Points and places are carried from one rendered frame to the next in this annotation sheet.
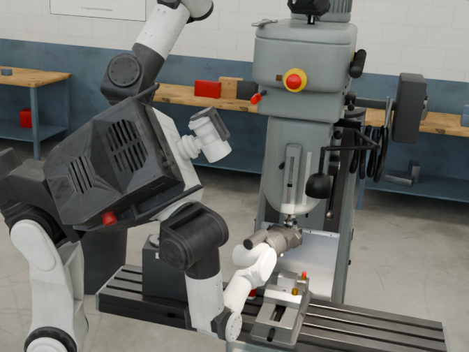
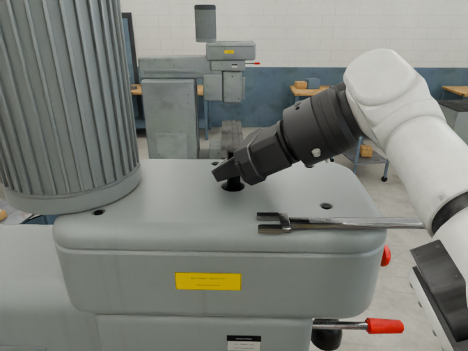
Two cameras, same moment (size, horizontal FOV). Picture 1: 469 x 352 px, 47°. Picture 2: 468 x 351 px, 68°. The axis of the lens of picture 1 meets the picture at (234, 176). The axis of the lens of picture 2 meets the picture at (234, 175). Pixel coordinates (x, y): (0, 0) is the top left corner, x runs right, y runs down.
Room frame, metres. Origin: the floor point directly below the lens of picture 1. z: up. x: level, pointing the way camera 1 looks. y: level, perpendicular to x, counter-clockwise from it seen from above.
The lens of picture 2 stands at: (1.75, 0.29, 2.14)
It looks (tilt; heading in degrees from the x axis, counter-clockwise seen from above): 25 degrees down; 258
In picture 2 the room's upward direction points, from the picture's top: straight up
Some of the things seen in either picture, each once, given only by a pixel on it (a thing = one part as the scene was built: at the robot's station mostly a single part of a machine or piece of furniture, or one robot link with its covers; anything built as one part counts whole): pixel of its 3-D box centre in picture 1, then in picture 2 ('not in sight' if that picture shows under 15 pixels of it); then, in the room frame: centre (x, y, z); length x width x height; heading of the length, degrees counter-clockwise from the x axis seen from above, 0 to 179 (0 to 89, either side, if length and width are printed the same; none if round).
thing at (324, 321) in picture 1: (266, 316); not in sight; (1.67, -0.15, 0.88); 1.24 x 0.23 x 0.08; 77
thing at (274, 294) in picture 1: (283, 295); not in sight; (1.60, -0.19, 1.01); 0.12 x 0.06 x 0.04; 74
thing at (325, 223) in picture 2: (263, 22); (351, 222); (1.53, -0.05, 1.89); 0.24 x 0.04 x 0.01; 168
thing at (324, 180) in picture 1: (319, 184); (326, 328); (1.43, -0.24, 1.48); 0.07 x 0.07 x 0.06
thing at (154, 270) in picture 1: (175, 265); not in sight; (1.75, 0.19, 1.02); 0.22 x 0.12 x 0.20; 88
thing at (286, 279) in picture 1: (287, 282); not in sight; (1.65, -0.20, 1.03); 0.06 x 0.05 x 0.06; 74
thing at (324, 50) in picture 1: (308, 51); (223, 228); (1.67, -0.20, 1.81); 0.47 x 0.26 x 0.16; 167
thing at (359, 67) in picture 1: (357, 61); not in sight; (1.66, -0.35, 1.79); 0.45 x 0.04 x 0.04; 167
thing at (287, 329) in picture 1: (284, 301); not in sight; (1.62, -0.20, 0.97); 0.35 x 0.15 x 0.11; 164
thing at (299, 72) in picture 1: (295, 79); not in sight; (1.43, -0.14, 1.76); 0.06 x 0.02 x 0.06; 77
